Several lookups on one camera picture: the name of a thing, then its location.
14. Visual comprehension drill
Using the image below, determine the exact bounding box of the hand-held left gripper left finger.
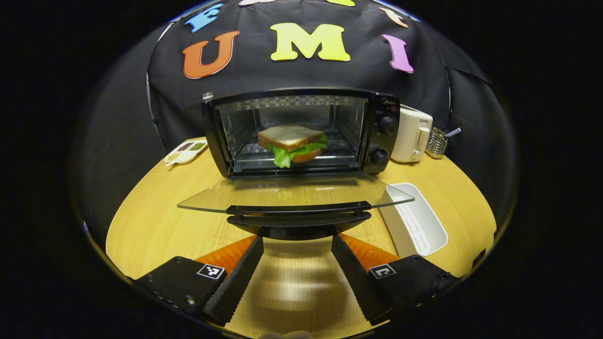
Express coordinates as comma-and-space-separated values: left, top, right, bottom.
134, 235, 264, 326

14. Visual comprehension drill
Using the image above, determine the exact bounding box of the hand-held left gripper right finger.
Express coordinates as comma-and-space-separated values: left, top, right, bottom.
331, 233, 458, 326

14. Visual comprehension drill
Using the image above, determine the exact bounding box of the black electric oven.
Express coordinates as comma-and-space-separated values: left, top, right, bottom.
177, 87, 415, 241

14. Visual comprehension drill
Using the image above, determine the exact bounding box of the lettuce sandwich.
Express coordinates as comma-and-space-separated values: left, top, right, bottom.
257, 124, 328, 169

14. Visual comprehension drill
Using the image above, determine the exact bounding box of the white rectangular tray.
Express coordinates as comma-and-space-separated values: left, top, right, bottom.
378, 183, 448, 258

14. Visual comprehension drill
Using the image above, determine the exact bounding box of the white divided snack plate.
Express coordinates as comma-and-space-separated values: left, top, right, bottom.
164, 139, 209, 166

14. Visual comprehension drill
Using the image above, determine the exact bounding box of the white toaster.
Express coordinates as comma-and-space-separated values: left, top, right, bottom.
390, 106, 433, 164

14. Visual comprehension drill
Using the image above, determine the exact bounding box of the black backdrop cloth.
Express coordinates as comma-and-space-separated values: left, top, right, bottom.
71, 0, 519, 236

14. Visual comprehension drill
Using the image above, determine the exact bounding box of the metal wire basket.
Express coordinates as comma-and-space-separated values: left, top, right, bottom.
425, 126, 461, 159

